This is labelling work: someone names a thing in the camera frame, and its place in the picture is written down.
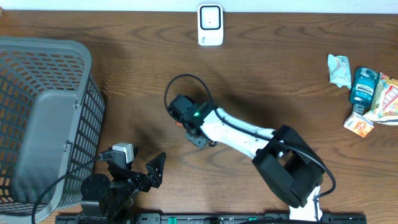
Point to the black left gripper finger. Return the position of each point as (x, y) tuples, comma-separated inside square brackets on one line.
[(134, 153), (155, 170)]

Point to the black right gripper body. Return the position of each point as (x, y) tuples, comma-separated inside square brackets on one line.
[(199, 143)]

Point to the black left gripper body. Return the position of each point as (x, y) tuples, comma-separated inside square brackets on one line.
[(138, 183)]

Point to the orange-red snack bar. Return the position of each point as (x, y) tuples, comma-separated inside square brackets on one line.
[(178, 124)]

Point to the light green wipes pack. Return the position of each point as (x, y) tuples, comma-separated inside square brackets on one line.
[(339, 70)]

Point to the orange tissue pack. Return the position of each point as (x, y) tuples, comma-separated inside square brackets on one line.
[(358, 124)]

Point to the teal mouthwash bottle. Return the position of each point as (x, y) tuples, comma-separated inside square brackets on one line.
[(363, 89)]

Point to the yellow snack bag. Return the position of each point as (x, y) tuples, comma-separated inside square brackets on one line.
[(383, 108)]

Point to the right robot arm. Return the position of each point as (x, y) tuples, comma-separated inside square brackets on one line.
[(290, 168)]

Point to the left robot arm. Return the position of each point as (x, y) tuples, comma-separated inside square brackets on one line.
[(108, 201)]

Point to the white barcode scanner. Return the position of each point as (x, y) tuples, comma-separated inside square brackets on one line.
[(210, 24)]

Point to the grey plastic mesh basket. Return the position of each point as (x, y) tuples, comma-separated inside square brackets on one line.
[(51, 117)]

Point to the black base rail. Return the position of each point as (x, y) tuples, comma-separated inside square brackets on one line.
[(156, 218)]

